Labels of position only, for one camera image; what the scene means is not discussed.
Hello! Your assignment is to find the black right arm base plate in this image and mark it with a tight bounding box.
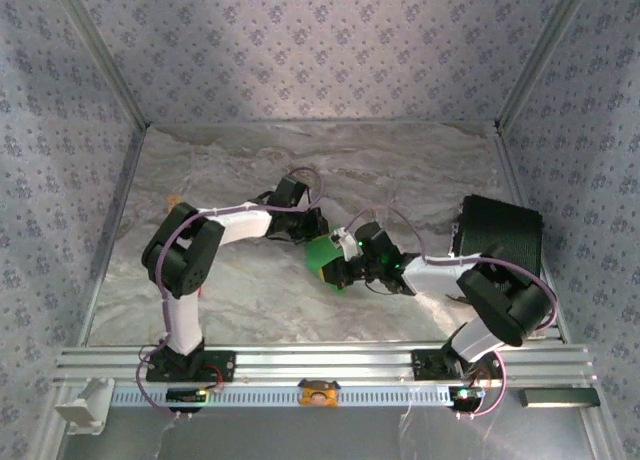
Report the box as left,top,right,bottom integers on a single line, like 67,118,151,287
410,348,504,381

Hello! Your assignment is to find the black flat bar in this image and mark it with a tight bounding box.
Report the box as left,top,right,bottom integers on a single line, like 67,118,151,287
518,387,600,409

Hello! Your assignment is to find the black ribbed box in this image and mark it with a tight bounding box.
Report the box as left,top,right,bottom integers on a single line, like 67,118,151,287
451,194,545,276

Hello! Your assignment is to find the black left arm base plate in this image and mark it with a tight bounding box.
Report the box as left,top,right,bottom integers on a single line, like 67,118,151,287
144,349,237,384

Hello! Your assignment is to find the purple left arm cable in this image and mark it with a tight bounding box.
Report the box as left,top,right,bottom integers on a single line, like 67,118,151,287
135,166,330,422

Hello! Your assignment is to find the slotted grey cable duct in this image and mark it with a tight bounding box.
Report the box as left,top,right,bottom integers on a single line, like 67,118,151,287
109,383,454,409

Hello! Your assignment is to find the orange connector on rail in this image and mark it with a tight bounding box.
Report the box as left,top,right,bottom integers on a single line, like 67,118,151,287
298,378,340,408

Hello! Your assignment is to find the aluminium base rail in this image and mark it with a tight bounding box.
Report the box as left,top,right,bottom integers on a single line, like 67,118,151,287
52,344,599,386

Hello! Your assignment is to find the aluminium side rail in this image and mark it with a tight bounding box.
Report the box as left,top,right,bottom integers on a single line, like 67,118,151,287
492,122,572,344
76,126,152,346

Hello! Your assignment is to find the green paper sheet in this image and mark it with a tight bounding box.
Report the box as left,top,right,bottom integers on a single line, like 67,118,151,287
305,233,351,294

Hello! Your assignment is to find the white plastic bracket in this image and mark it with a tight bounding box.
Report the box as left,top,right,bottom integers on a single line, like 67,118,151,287
53,378,115,436

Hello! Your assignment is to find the aluminium frame post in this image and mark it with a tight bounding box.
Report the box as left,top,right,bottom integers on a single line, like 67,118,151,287
496,0,597,131
49,0,152,130

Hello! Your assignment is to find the thin black right gripper cable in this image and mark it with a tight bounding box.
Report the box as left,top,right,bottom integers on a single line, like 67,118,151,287
367,278,402,297

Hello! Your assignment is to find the red left arm power wire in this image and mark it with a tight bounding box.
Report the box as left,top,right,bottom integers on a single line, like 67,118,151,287
202,363,225,391

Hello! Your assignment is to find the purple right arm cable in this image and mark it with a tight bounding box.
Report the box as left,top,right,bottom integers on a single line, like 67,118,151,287
343,205,560,420

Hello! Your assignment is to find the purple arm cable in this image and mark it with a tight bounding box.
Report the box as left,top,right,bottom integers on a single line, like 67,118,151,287
135,166,330,422
343,205,560,420

